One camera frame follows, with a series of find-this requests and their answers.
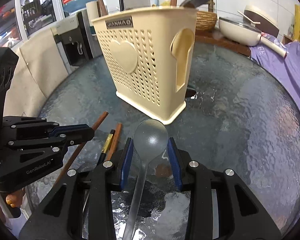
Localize black gold chopstick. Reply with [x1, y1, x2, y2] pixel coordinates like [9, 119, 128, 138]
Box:
[96, 129, 115, 166]

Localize grey plastic spoon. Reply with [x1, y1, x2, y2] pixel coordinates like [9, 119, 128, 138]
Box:
[123, 119, 168, 239]

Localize left hand painted nails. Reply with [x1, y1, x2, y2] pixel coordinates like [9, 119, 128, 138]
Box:
[0, 190, 24, 224]

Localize beige curtain cloth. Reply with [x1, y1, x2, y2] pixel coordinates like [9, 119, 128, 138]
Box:
[4, 28, 69, 116]

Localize round glass table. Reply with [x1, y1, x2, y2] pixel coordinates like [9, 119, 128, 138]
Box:
[39, 42, 300, 233]

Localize white water dispenser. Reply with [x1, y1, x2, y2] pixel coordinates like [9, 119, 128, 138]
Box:
[53, 9, 102, 68]

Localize cream plastic utensil holder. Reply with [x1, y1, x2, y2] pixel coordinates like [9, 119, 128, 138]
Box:
[92, 6, 197, 125]

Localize paper cup dispenser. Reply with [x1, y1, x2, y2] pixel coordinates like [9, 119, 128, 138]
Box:
[86, 1, 99, 27]

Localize purple floral cloth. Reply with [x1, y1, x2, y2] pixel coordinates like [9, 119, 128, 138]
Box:
[250, 34, 300, 110]

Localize white frying pan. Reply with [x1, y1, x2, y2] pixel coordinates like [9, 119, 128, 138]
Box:
[218, 17, 287, 59]

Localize woven basin sink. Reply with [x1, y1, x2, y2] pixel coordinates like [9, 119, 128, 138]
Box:
[196, 11, 218, 31]

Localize brown rice cooker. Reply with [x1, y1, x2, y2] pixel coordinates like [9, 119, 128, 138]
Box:
[237, 5, 279, 37]

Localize yellow roll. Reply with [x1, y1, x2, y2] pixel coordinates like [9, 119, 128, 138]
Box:
[293, 4, 300, 42]

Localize window with metal frame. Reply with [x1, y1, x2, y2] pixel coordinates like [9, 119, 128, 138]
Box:
[0, 0, 64, 48]

